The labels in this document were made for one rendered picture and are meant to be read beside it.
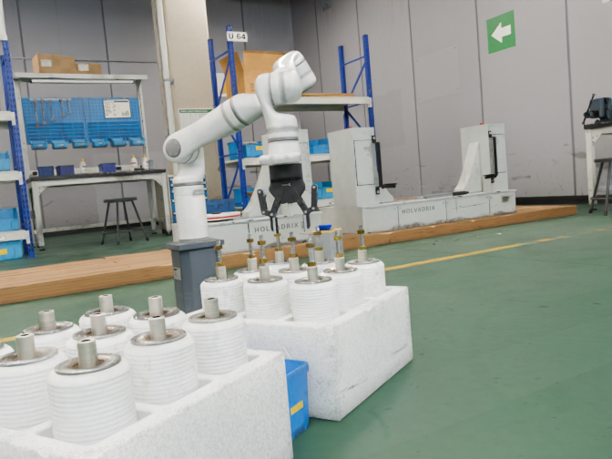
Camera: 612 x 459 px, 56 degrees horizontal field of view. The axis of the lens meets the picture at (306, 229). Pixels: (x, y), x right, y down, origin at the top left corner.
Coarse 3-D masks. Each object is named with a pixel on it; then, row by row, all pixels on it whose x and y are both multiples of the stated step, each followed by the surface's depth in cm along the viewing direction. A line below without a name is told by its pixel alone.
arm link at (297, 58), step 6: (288, 54) 153; (294, 54) 152; (300, 54) 155; (282, 60) 147; (288, 60) 146; (294, 60) 152; (300, 60) 154; (276, 66) 146; (282, 66) 138; (288, 66) 139; (294, 66) 143
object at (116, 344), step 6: (114, 336) 83; (120, 336) 83; (126, 336) 84; (132, 336) 86; (66, 342) 84; (72, 342) 82; (102, 342) 81; (108, 342) 82; (114, 342) 82; (120, 342) 83; (126, 342) 84; (66, 348) 83; (72, 348) 82; (102, 348) 81; (108, 348) 82; (114, 348) 82; (120, 348) 83; (66, 354) 83; (72, 354) 82; (120, 354) 83
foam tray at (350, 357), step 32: (256, 320) 117; (288, 320) 117; (352, 320) 113; (384, 320) 127; (288, 352) 112; (320, 352) 108; (352, 352) 113; (384, 352) 126; (320, 384) 109; (352, 384) 112; (320, 416) 109
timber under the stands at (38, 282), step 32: (448, 224) 416; (480, 224) 432; (128, 256) 376; (160, 256) 359; (224, 256) 330; (256, 256) 340; (288, 256) 351; (0, 288) 275; (32, 288) 281; (64, 288) 288; (96, 288) 295
